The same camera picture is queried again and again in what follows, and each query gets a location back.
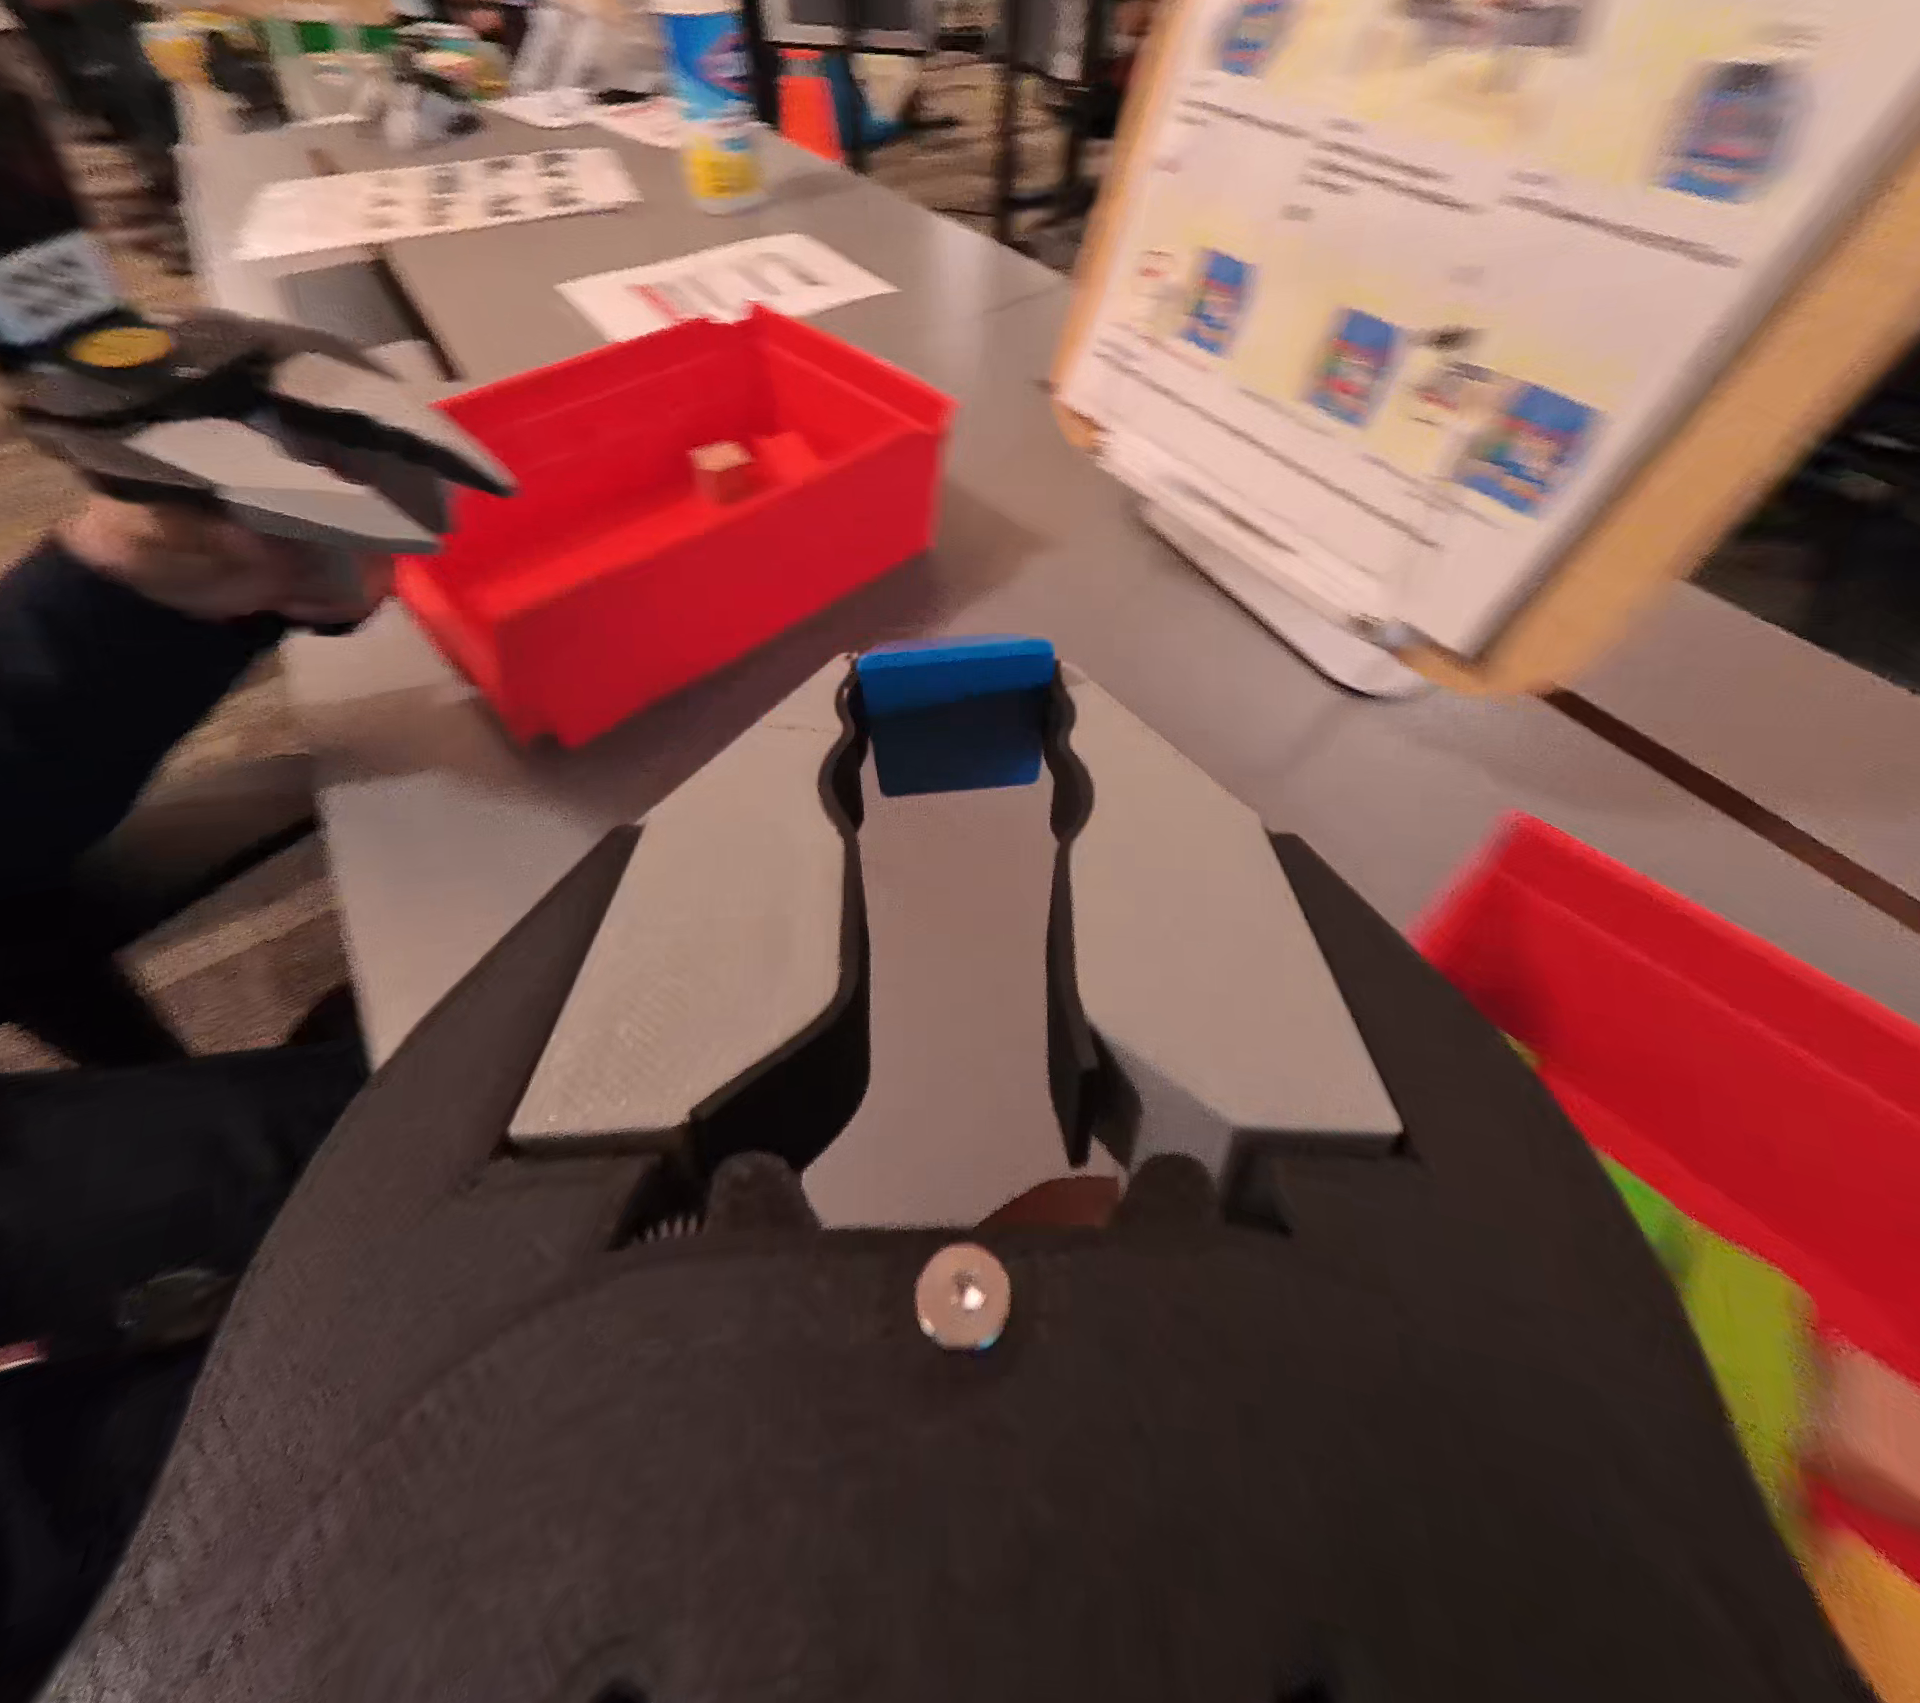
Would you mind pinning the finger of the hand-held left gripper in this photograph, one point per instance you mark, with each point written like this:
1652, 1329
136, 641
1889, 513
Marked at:
255, 476
367, 400

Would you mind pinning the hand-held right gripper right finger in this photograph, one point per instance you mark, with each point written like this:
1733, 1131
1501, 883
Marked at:
1224, 983

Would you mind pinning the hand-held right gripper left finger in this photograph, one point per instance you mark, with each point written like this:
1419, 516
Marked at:
690, 967

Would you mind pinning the red plastic bin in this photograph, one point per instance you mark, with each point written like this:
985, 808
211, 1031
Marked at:
1696, 1073
631, 578

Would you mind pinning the blue block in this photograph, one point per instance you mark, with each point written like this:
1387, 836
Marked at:
954, 720

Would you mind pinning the wooden block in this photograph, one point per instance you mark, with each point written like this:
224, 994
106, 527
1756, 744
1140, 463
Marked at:
724, 474

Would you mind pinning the person's left hand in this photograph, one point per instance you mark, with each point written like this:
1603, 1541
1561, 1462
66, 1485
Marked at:
225, 565

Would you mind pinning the picture printed paper sheet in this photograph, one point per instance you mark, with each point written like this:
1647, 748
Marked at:
436, 195

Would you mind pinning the white paper sheet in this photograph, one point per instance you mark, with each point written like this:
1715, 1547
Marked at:
720, 286

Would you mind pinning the white clipboard stand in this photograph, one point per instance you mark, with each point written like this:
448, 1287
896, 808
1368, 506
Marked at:
1275, 600

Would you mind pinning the wipes canister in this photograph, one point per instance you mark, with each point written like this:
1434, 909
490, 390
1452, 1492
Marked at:
708, 91

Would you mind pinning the orange cone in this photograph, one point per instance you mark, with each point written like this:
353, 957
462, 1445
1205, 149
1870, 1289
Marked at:
810, 105

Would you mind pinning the green toy block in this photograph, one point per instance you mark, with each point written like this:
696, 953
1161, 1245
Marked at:
1726, 1313

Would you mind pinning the instruction sheet clipboard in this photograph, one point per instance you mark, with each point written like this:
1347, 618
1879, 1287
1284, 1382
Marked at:
1501, 233

